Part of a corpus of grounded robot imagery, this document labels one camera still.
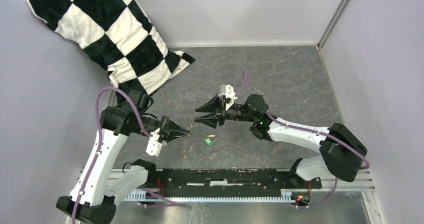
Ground key with green tag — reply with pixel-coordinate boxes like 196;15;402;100
204;134;215;146

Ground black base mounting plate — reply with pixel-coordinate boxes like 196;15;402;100
142;168;322;198

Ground aluminium corner profile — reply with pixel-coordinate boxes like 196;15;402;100
316;0;351;52

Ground aluminium frame rail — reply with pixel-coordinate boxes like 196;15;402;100
75;168;377;192

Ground metal key organizer plate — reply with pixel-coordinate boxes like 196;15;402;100
182;117;196;159

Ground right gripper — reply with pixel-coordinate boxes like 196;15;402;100
194;92;256;129

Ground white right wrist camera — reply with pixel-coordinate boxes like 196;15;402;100
218;84;238;111

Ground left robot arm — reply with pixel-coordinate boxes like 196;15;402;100
56;89;189;223

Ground purple cable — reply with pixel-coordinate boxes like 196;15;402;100
70;87;188;224
235;70;371;210

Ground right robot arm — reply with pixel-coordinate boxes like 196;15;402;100
195;94;369;188

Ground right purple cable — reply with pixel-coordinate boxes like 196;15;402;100
235;70;371;210

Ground black and white checkered pillow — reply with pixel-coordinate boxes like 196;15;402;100
27;0;195;95

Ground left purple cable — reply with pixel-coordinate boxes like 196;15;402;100
70;87;188;224

